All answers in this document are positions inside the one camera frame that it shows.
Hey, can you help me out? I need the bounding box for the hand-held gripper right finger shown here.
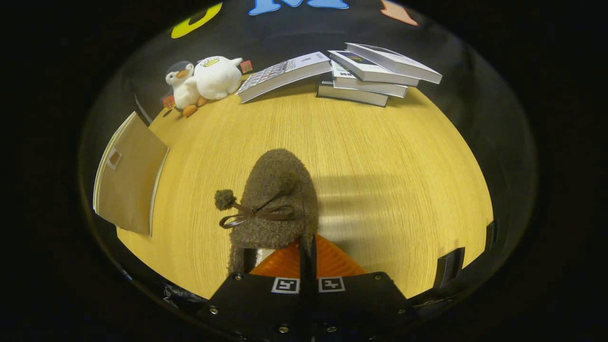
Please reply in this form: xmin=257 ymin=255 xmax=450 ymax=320
xmin=311 ymin=235 xmax=418 ymax=342

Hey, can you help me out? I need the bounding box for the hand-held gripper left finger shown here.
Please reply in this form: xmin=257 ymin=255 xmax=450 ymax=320
xmin=197 ymin=241 xmax=308 ymax=342

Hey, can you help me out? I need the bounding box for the brown fuzzy shoe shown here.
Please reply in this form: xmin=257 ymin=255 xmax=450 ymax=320
xmin=215 ymin=149 xmax=320 ymax=275

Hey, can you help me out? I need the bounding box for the beige fabric storage box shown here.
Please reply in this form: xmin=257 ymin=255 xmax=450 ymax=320
xmin=93 ymin=112 xmax=170 ymax=237

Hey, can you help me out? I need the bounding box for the grey paperback book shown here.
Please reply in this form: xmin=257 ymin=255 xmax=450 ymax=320
xmin=317 ymin=80 xmax=389 ymax=107

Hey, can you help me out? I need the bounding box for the grey white penguin plush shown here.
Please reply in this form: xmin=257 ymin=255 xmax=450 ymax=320
xmin=165 ymin=61 xmax=208 ymax=118

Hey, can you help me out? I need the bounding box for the white duck plush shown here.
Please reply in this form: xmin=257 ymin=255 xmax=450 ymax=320
xmin=194 ymin=56 xmax=244 ymax=100

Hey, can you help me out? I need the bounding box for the patterned cover book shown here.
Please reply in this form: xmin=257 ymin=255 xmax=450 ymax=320
xmin=236 ymin=51 xmax=332 ymax=104

